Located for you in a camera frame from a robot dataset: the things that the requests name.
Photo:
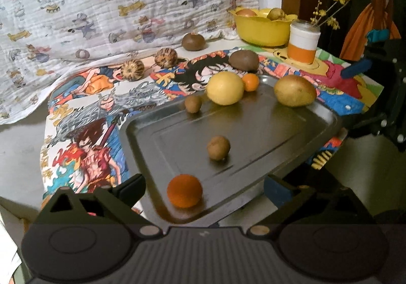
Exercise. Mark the striped brown round fruit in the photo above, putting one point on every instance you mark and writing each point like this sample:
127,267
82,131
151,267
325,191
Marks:
165,57
132,70

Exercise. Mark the yellow flower twigs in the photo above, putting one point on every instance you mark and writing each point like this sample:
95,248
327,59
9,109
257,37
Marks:
331,9

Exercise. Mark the red apple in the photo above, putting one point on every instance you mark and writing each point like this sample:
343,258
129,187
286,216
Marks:
246,13

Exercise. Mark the small brown kiwi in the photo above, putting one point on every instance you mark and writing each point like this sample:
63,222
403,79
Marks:
193,103
218,148

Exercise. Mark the red flame figure poster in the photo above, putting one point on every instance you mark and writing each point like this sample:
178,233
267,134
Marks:
85,151

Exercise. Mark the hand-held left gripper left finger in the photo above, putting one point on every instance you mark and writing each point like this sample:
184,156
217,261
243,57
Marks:
130,189

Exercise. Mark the yellow plastic bowl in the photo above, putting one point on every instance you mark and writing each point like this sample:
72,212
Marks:
261,32

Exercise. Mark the large brown kiwi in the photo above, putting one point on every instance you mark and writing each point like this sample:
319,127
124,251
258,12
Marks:
193,42
243,60

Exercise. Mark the small orange tangerine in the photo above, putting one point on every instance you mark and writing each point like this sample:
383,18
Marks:
184,190
251,82

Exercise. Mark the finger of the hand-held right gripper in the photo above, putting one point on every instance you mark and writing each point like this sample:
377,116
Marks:
355,70
368,125

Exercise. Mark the white printed blanket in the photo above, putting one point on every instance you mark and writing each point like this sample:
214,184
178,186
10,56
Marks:
95,2

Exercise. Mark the small yellow pear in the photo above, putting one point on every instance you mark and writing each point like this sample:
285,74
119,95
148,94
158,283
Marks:
276,14

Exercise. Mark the grey metal tray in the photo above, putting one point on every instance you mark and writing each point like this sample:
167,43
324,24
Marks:
269,132

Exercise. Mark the yellow-green mango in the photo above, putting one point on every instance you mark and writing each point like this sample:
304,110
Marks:
295,91

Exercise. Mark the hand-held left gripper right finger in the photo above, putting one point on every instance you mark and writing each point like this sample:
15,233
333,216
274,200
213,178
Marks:
279,192

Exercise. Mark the large yellow lemon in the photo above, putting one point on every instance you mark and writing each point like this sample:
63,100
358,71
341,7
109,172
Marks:
225,88

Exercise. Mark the white and orange jar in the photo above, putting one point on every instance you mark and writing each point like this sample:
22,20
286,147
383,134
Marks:
303,43

